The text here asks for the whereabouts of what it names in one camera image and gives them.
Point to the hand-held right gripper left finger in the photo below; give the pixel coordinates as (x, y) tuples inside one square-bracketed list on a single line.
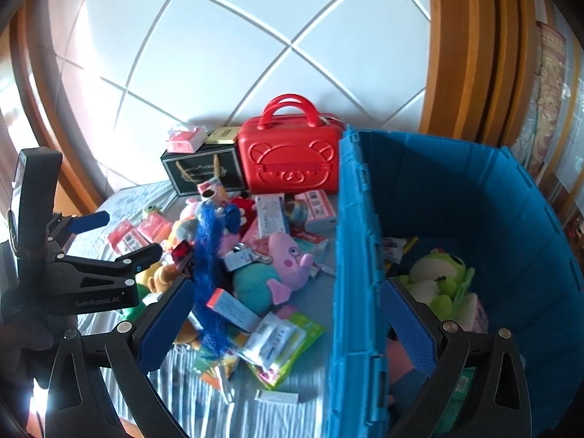
[(164, 324)]

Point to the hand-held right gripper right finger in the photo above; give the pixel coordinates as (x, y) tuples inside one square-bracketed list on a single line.
[(408, 324)]

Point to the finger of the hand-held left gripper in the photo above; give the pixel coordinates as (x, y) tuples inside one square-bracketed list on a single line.
[(141, 258), (89, 222)]

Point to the brown bear plush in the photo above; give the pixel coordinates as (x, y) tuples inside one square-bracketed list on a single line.
[(157, 278)]

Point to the blue feather wand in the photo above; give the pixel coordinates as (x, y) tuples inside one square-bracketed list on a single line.
[(205, 260)]

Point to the blue plastic storage crate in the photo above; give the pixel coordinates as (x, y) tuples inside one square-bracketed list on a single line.
[(356, 237)]

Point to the pink packet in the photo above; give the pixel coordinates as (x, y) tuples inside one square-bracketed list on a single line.
[(155, 228), (125, 237)]

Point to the pink plush toy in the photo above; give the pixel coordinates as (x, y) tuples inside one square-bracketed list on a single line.
[(401, 356)]

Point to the small green frog plush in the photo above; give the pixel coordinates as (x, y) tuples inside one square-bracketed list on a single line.
[(152, 212)]

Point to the grey plush toy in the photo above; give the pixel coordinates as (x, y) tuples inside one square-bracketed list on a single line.
[(183, 232)]

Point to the blue plush toy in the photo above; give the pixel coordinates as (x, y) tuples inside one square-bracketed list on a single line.
[(408, 381)]

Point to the small pink pig plush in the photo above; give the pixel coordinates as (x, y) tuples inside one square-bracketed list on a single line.
[(191, 210)]

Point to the white snack packet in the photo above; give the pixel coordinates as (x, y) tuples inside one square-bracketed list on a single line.
[(394, 248)]

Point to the green wet wipes pack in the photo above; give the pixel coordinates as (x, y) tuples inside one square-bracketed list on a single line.
[(310, 328)]

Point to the blue round plush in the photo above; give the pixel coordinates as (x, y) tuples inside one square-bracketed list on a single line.
[(232, 220)]

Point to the black gift box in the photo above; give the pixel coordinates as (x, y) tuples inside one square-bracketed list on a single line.
[(196, 169)]

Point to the white wipes pack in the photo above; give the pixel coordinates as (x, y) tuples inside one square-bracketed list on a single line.
[(269, 337)]

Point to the red round plush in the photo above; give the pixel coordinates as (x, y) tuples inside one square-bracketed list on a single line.
[(245, 212)]

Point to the pink tissue pack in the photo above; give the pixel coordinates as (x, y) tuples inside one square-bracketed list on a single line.
[(185, 141)]

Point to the red toothpaste box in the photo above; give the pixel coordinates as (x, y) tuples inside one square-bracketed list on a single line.
[(310, 237)]

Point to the flat white box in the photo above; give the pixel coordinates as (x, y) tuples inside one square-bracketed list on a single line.
[(276, 398)]

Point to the white lettered box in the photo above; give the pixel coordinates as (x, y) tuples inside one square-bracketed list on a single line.
[(269, 216)]

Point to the pink and white box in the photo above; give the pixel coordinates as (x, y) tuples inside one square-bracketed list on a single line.
[(319, 210)]

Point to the small gold box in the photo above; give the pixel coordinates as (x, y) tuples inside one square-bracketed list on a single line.
[(221, 135)]

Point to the blue doll packet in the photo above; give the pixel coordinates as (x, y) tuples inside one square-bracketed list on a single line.
[(296, 213)]

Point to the red bear-embossed suitcase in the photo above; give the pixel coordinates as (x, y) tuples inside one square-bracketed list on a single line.
[(287, 155)]

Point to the wooden door frame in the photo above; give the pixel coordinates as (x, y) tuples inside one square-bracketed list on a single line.
[(470, 54)]

